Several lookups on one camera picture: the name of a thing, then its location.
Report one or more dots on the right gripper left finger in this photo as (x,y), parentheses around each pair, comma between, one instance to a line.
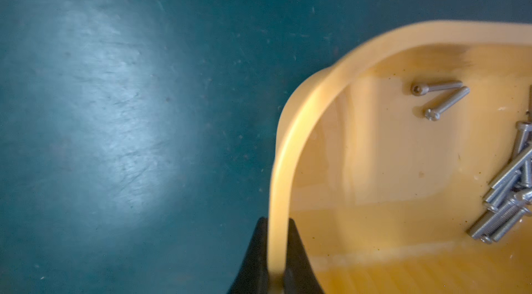
(253,276)

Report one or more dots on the silver screw lower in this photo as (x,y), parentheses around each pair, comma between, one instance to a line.
(434,114)

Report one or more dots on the yellow plastic storage box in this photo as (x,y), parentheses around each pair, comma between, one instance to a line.
(381,196)

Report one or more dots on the pile of silver screws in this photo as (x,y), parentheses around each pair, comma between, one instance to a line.
(510,192)

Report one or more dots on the green mat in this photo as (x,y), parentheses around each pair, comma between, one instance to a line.
(138,136)

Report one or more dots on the silver screw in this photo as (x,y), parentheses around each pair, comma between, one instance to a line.
(434,114)
(421,89)

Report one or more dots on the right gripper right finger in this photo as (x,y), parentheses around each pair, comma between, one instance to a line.
(298,277)

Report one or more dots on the silver screw upper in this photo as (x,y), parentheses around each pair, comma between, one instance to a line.
(421,89)

